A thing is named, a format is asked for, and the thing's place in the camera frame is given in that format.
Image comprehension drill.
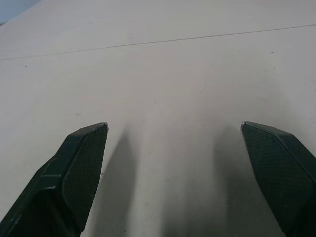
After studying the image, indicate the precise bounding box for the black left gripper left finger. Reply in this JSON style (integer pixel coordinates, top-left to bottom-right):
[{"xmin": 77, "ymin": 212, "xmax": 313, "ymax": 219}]
[{"xmin": 0, "ymin": 122, "xmax": 110, "ymax": 237}]

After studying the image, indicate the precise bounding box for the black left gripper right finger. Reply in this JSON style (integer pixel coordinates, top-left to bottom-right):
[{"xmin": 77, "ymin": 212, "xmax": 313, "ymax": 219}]
[{"xmin": 240, "ymin": 121, "xmax": 316, "ymax": 237}]

